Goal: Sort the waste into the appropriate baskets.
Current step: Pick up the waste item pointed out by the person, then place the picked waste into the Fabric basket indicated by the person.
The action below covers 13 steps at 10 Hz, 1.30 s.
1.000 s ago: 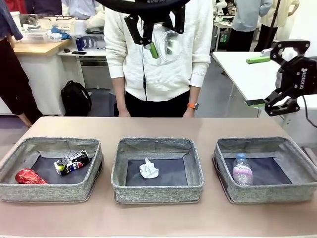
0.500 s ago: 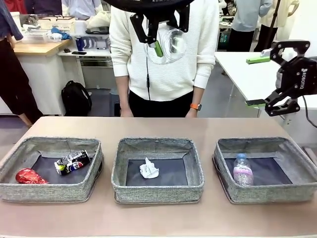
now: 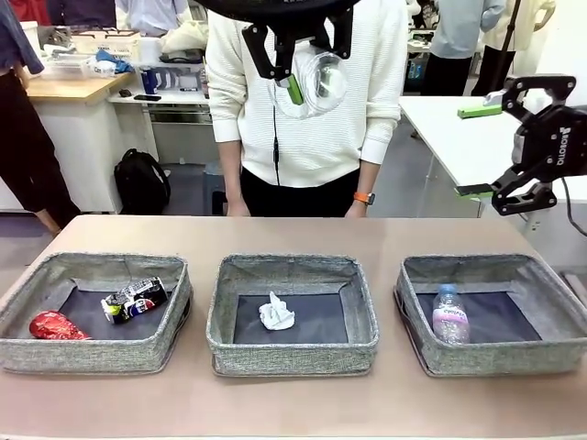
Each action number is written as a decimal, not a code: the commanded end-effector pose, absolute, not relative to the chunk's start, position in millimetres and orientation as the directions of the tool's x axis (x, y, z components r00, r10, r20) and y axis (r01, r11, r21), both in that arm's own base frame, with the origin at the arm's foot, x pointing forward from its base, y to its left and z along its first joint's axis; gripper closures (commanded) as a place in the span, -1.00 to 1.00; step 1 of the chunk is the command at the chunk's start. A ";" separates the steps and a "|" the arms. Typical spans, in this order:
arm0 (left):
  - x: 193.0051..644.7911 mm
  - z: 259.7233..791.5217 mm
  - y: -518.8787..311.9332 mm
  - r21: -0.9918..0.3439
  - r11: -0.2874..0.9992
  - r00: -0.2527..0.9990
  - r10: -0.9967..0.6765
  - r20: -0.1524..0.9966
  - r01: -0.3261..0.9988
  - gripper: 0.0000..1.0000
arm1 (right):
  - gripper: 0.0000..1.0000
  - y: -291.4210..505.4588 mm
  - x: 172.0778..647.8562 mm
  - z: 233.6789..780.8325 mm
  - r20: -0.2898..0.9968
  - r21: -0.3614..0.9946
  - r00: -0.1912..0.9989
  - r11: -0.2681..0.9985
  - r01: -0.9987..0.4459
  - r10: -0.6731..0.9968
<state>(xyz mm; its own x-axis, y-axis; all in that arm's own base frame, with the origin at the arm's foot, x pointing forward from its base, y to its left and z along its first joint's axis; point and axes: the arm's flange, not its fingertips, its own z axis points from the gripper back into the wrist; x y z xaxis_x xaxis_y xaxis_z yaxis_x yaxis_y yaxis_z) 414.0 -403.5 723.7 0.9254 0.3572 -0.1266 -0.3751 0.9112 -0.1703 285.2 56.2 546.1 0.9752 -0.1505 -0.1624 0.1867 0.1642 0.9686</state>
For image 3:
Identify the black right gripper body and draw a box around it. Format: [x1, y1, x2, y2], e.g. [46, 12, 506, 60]
[511, 104, 587, 182]

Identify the white plastic bucket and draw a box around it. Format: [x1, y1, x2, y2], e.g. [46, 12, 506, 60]
[20, 20, 43, 59]

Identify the blue cloth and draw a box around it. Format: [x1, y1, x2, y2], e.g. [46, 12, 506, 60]
[94, 49, 137, 75]

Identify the person's right forearm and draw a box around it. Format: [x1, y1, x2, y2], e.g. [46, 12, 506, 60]
[209, 91, 245, 205]

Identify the clear bottle pink label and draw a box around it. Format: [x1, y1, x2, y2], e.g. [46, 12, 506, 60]
[432, 283, 471, 345]

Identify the person's left forearm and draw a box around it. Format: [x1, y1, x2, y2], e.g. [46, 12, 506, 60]
[355, 103, 405, 197]

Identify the person in white sweater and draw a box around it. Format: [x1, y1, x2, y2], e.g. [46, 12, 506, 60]
[204, 0, 409, 219]

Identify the black backpack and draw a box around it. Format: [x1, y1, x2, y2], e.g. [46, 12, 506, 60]
[114, 148, 172, 215]

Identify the grey fabric basket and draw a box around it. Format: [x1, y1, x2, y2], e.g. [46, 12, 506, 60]
[205, 254, 381, 378]
[393, 254, 587, 378]
[0, 251, 193, 375]

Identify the clear plastic container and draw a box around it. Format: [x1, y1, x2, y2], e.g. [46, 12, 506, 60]
[45, 54, 97, 82]

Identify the white office desk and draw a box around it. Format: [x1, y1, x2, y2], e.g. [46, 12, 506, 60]
[108, 90, 215, 166]

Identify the thin black right gripper cable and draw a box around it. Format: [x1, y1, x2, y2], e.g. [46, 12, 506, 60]
[561, 177, 587, 237]

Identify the white lab device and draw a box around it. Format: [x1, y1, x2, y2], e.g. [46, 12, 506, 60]
[406, 0, 435, 28]

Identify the grey metal cart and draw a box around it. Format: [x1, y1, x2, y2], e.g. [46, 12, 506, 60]
[405, 29, 435, 97]

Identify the grey plastic stool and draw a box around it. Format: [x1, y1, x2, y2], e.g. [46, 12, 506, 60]
[203, 160, 228, 216]

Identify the crushed red can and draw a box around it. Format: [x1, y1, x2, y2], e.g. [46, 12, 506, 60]
[29, 310, 91, 341]

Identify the blue white striped box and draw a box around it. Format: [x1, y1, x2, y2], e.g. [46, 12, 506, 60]
[155, 66, 205, 92]

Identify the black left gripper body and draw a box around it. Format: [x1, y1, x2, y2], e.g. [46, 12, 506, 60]
[196, 0, 361, 28]

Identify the person in black trousers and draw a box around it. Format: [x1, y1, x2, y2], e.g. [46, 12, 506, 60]
[0, 0, 83, 236]

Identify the thin black neck cable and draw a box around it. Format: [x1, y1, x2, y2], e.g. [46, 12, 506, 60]
[270, 80, 282, 187]

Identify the black stand pole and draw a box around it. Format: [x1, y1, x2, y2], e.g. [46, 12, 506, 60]
[484, 0, 523, 100]

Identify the blue can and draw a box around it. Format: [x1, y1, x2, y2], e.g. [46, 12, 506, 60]
[139, 67, 160, 96]

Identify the person in cream top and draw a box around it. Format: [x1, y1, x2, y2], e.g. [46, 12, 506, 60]
[471, 0, 557, 98]

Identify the crushed black can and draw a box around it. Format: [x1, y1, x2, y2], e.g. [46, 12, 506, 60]
[100, 276, 169, 325]

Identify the light wooden crate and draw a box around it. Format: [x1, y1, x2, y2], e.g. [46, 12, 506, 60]
[72, 29, 141, 56]

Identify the person in light blue shirt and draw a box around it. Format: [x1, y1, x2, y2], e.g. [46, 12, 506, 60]
[430, 0, 505, 97]
[114, 0, 194, 38]

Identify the cream cloth bag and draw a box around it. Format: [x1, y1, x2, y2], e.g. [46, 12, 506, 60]
[160, 20, 207, 55]

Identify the white paper roll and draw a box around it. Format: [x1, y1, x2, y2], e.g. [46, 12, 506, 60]
[137, 37, 162, 65]

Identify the crushed clear plastic bottle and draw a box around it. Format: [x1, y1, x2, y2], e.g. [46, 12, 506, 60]
[270, 49, 349, 121]

